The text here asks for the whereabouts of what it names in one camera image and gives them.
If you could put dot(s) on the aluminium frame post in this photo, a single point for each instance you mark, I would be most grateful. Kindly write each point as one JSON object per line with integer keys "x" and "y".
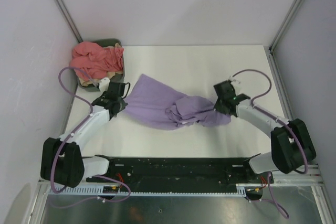
{"x": 68, "y": 19}
{"x": 292, "y": 12}

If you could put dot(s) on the right aluminium frame post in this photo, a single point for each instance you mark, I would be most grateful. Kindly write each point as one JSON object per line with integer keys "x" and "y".
{"x": 292, "y": 12}

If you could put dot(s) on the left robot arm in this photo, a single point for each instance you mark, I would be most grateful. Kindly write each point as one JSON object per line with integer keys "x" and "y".
{"x": 62, "y": 162}

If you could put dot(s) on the dark grey plastic bin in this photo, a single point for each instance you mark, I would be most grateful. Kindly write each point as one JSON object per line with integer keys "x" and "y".
{"x": 118, "y": 76}

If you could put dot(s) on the left aluminium frame post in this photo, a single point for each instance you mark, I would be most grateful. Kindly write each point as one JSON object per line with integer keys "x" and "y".
{"x": 68, "y": 19}

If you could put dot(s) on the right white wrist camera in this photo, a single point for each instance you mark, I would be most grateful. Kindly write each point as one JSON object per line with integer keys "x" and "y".
{"x": 234, "y": 82}

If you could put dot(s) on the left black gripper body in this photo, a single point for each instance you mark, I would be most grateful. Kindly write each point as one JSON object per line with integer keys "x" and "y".
{"x": 122, "y": 104}

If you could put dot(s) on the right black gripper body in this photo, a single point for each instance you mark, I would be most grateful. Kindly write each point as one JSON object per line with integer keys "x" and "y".
{"x": 219, "y": 105}

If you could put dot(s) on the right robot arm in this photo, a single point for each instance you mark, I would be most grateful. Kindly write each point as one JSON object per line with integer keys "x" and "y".
{"x": 291, "y": 144}

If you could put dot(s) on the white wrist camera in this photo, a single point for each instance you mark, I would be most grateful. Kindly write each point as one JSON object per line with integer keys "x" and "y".
{"x": 103, "y": 84}
{"x": 234, "y": 82}

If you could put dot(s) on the purple t shirt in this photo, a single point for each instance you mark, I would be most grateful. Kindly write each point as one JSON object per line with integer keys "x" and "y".
{"x": 159, "y": 106}

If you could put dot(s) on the pink t shirt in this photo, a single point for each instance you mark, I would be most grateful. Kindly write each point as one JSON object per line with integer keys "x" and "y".
{"x": 92, "y": 58}

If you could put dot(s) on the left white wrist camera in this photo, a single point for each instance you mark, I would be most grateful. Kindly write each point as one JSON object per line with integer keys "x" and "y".
{"x": 103, "y": 84}

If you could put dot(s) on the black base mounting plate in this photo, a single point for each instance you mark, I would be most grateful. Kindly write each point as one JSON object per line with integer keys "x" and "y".
{"x": 181, "y": 175}

